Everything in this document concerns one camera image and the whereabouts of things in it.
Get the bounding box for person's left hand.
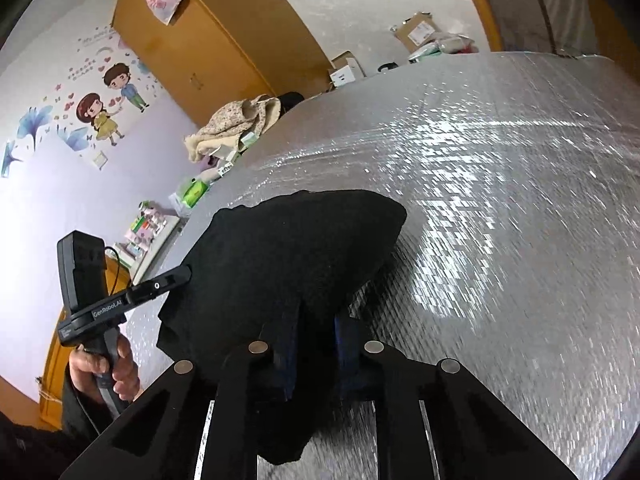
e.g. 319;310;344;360
69;332;142;403

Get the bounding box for wooden wardrobe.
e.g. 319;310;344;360
111;0;336;128

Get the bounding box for colourful packets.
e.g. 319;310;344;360
122;201;168;261

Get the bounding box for white side table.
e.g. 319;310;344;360
129;215;182;286

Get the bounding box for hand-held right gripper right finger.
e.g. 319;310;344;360
332;312;578;480

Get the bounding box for black cable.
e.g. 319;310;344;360
102;244;133;293

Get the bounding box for pile of plastic packets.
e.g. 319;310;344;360
407;32;480;63

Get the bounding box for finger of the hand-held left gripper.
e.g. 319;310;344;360
126;264;194;307

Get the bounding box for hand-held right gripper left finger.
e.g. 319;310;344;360
60;300;303;480

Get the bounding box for black pants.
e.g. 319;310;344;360
156;189;408;466

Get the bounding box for green packet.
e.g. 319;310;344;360
180;177;210;209

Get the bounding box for silver foil mat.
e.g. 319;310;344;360
120;51;640;480

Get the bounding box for cartoon couple wall sticker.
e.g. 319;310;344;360
0;25;166;178

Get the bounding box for wooden door frame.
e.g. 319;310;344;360
452;0;503;53

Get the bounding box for brown cardboard box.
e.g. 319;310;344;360
390;10;441;53

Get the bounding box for beige floral blanket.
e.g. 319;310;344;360
184;94;282;163

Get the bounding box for clear plastic curtain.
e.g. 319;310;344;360
467;0;601;58

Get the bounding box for small white box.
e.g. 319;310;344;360
327;51;363;92

